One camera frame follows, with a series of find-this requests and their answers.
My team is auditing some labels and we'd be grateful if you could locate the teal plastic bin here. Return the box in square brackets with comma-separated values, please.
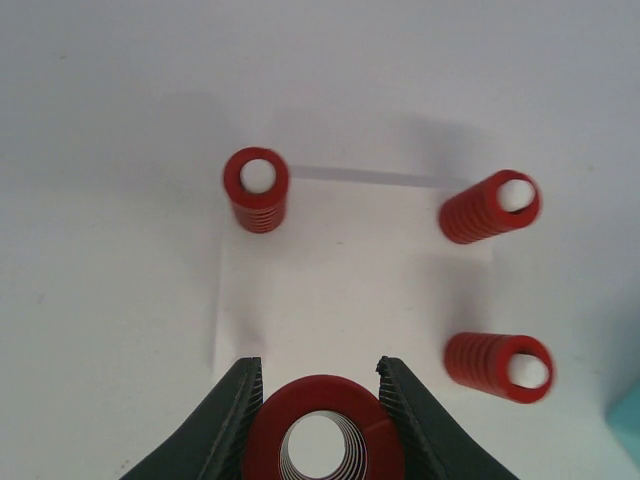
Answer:
[605, 379, 640, 465]

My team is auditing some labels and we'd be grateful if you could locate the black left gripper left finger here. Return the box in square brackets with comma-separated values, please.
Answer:
[123, 357, 263, 480]

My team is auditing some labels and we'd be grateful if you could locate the small red spring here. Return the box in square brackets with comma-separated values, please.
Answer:
[241, 375, 405, 480]

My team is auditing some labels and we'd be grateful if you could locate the white peg fixture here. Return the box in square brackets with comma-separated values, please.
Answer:
[212, 176, 496, 392]

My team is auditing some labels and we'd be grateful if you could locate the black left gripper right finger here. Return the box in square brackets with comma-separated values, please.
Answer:
[376, 356, 515, 480]

